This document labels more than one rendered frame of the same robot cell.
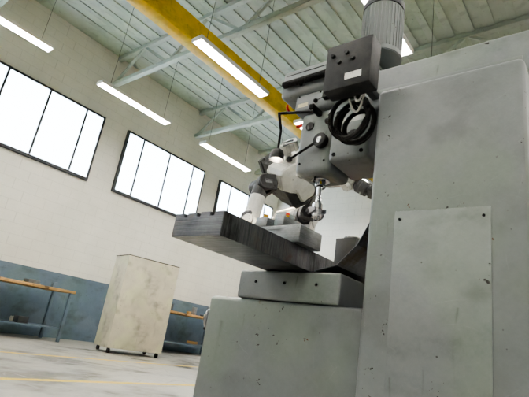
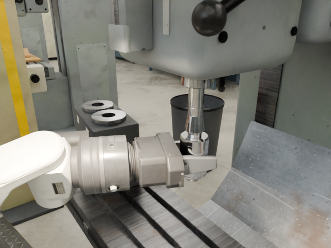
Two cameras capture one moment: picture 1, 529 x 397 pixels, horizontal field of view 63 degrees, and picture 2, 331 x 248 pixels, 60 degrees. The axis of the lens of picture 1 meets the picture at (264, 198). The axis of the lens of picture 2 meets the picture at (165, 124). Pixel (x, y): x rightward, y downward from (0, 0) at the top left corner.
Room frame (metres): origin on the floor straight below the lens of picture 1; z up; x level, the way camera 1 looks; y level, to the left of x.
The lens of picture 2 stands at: (1.84, 0.18, 1.39)
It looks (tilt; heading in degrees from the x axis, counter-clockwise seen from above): 22 degrees down; 283
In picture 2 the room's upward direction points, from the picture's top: straight up
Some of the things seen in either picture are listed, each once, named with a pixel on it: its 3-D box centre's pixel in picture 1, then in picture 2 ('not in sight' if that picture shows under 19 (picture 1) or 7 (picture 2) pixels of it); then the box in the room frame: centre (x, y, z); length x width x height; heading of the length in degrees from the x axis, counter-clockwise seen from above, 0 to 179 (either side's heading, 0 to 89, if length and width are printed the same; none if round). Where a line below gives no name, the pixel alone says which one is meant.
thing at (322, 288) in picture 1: (306, 293); not in sight; (1.89, -0.25, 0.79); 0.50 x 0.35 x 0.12; 49
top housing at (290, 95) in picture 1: (334, 87); not in sight; (1.88, -0.26, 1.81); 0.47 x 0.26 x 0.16; 49
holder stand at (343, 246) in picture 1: (356, 259); (105, 141); (2.18, -0.52, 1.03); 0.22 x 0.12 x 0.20; 132
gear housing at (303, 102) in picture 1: (336, 109); not in sight; (1.86, -0.28, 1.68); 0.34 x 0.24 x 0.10; 49
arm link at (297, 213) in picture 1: (305, 215); (139, 162); (1.97, -0.21, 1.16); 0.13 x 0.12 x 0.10; 114
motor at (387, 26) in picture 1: (382, 34); not in sight; (1.73, -0.44, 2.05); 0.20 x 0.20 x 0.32
